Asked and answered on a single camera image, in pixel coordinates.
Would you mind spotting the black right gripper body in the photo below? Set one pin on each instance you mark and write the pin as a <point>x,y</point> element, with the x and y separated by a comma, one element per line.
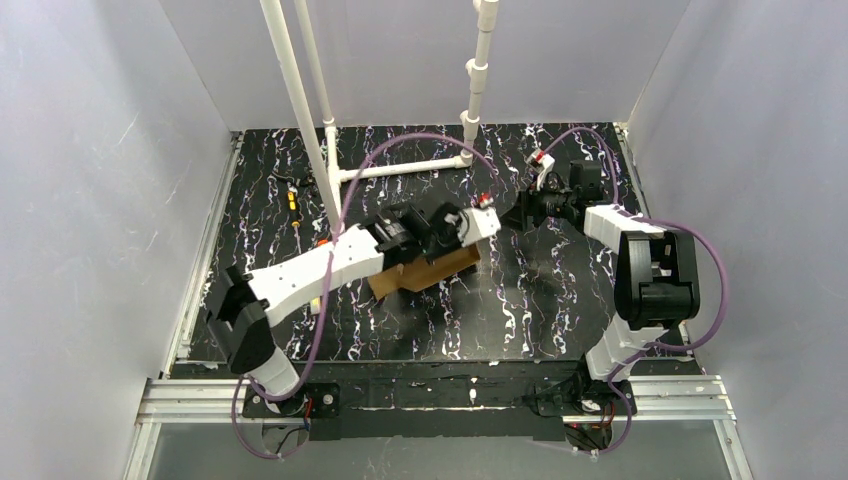
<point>534,206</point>

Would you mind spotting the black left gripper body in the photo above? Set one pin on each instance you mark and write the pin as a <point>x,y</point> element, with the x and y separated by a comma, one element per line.
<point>436,237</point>

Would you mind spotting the brown cardboard box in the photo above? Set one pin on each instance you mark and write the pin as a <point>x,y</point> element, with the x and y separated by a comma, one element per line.
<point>420,274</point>

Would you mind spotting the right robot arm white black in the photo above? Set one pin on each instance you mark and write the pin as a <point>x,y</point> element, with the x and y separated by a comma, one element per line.
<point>656,279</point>

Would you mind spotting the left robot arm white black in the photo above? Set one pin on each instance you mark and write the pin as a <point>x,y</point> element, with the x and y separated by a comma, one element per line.
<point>244,307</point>

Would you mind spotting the black small tool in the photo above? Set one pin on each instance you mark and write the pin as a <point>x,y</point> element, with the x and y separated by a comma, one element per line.
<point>302,182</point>

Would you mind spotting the yellow black screwdriver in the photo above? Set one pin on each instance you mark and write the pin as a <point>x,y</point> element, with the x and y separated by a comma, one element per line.
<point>293,206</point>

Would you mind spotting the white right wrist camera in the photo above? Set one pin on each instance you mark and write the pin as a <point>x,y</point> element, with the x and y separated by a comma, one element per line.
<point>541,164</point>

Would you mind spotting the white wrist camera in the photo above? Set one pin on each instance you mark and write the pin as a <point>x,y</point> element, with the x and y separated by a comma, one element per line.
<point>541,164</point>
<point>477,224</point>

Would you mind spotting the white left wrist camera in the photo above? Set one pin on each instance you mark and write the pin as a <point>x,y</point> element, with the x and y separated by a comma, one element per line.
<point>477,224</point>

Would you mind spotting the white PVC pipe frame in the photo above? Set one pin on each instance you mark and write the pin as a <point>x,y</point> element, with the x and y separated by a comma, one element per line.
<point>347,63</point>

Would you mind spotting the aluminium front rail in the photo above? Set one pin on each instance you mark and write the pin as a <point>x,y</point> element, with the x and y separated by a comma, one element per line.
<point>437,406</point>

